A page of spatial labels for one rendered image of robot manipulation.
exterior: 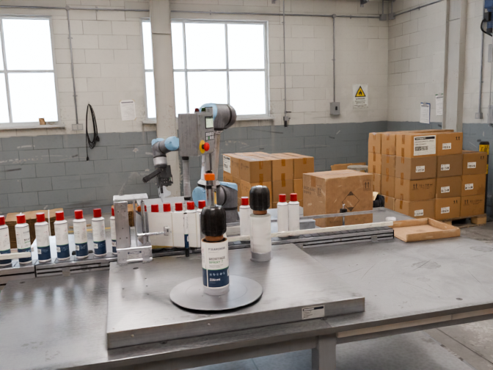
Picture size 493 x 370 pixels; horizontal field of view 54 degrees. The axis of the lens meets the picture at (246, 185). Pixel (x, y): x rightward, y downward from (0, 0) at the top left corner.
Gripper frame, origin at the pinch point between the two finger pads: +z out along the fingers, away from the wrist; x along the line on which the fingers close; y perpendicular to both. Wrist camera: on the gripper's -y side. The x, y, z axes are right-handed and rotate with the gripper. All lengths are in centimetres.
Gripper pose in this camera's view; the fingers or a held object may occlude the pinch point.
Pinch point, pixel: (161, 200)
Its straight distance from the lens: 276.0
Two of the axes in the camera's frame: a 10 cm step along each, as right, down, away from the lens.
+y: 9.4, -0.9, 3.4
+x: -3.2, 1.8, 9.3
